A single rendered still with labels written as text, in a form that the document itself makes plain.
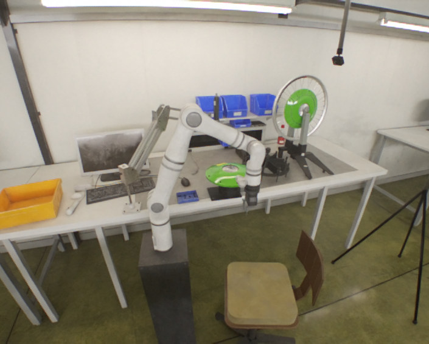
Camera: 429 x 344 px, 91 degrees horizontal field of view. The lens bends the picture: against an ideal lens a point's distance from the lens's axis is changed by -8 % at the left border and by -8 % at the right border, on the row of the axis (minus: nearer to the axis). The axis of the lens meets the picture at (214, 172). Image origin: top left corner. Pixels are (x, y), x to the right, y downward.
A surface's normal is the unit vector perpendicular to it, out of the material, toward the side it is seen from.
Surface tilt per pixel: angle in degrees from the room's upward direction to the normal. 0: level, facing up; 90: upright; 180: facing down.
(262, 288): 0
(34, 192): 86
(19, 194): 86
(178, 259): 0
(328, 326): 0
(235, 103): 90
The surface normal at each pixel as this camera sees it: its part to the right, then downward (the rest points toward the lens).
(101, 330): 0.00, -0.89
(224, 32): 0.28, 0.44
